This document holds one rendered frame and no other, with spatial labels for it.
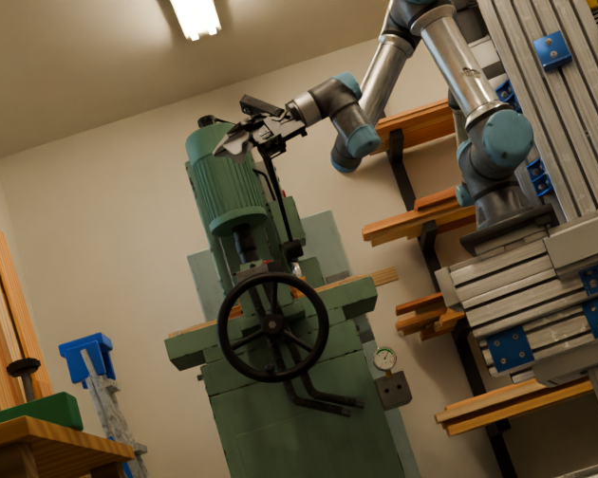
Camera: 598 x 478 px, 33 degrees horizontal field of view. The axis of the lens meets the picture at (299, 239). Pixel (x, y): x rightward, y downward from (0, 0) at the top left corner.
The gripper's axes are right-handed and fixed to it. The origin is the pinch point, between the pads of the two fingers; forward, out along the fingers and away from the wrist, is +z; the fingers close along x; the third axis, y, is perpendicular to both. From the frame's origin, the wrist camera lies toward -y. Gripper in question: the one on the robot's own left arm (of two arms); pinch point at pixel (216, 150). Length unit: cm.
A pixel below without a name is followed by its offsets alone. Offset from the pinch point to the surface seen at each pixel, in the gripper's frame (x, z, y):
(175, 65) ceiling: 204, -24, -221
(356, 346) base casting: 69, -11, 28
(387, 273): 80, -31, 8
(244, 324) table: 54, 13, 13
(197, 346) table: 62, 27, 8
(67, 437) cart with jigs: -61, 43, 78
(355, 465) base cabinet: 77, 6, 54
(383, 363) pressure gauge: 66, -14, 38
